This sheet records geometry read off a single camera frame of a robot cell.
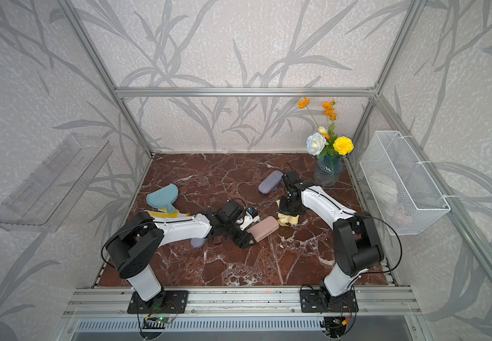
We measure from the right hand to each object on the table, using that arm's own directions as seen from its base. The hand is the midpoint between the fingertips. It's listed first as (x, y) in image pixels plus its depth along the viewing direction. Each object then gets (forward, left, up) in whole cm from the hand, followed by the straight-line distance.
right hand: (284, 209), depth 90 cm
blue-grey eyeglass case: (+18, +5, -4) cm, 19 cm away
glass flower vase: (+18, -22, +4) cm, 29 cm away
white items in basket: (-1, -36, +16) cm, 39 cm away
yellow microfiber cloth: (-6, +1, +3) cm, 6 cm away
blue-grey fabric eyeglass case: (-13, +36, -3) cm, 38 cm away
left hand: (-11, +14, -5) cm, 19 cm away
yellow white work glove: (+3, +57, -8) cm, 57 cm away
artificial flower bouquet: (+13, -14, +27) cm, 33 cm away
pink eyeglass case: (-8, +9, -1) cm, 12 cm away
